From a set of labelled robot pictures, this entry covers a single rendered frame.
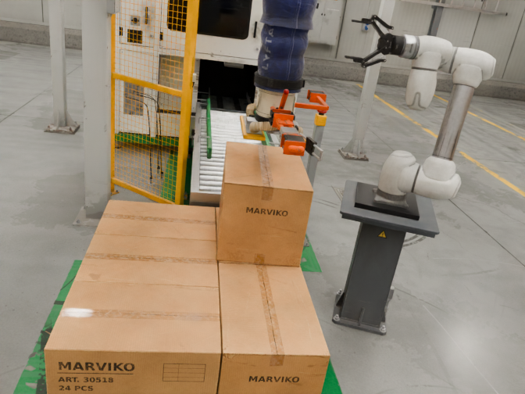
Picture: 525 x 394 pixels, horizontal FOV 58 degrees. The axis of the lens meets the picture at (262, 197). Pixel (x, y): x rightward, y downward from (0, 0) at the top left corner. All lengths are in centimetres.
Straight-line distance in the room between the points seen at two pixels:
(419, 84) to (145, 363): 148
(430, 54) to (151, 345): 152
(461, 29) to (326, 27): 338
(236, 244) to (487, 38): 1163
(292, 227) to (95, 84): 179
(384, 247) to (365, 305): 39
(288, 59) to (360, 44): 992
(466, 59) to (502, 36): 1096
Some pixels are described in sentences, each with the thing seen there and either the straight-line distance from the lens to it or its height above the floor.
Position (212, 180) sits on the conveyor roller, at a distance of 317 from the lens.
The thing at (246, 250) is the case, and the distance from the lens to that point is 222.
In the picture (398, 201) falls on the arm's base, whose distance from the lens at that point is 262.
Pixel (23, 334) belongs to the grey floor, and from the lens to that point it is 275.
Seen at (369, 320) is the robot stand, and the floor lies 5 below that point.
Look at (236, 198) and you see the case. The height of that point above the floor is 87.
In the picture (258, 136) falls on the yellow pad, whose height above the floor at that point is 114.
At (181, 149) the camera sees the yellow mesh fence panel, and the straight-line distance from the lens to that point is 349.
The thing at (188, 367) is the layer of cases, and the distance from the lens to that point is 181.
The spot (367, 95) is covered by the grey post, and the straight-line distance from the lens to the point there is 579.
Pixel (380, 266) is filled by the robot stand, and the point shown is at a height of 42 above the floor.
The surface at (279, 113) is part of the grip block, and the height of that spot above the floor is 128.
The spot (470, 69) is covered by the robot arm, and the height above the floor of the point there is 151.
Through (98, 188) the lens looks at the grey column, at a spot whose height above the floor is 27.
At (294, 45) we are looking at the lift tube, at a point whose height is 153.
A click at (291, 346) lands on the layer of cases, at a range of 184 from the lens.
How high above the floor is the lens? 173
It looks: 23 degrees down
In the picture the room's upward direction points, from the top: 8 degrees clockwise
